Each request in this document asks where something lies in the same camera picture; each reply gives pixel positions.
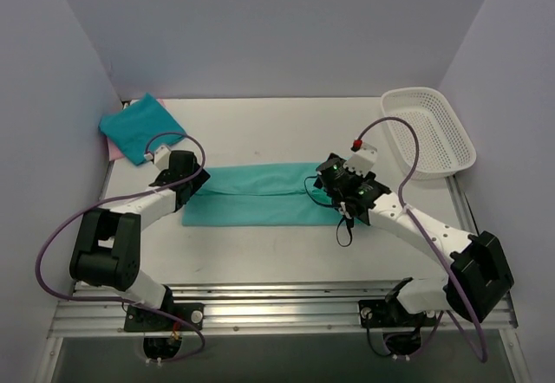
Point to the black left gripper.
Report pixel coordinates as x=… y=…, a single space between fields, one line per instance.
x=196 y=179

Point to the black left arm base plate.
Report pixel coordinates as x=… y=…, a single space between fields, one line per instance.
x=142 y=321

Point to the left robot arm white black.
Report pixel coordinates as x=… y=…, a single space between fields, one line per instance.
x=108 y=245

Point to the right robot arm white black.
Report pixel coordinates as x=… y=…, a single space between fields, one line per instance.
x=478 y=273

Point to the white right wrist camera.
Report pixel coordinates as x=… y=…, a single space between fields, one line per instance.
x=362 y=160

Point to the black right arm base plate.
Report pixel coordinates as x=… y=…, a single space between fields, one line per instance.
x=379 y=313

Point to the folded teal t shirt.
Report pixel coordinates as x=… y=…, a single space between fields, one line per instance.
x=133 y=127

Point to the white perforated plastic basket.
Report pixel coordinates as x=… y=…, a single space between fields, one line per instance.
x=422 y=125

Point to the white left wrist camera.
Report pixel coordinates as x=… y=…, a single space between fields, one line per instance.
x=160 y=157

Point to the light green t shirt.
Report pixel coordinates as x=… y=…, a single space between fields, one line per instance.
x=260 y=195

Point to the folded pink t shirt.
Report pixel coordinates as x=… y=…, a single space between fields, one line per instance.
x=114 y=153

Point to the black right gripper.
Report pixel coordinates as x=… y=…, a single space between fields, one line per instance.
x=329 y=182

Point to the aluminium rail frame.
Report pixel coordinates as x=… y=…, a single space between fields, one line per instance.
x=288 y=280

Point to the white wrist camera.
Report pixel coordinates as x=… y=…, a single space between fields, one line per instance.
x=160 y=157
x=362 y=160

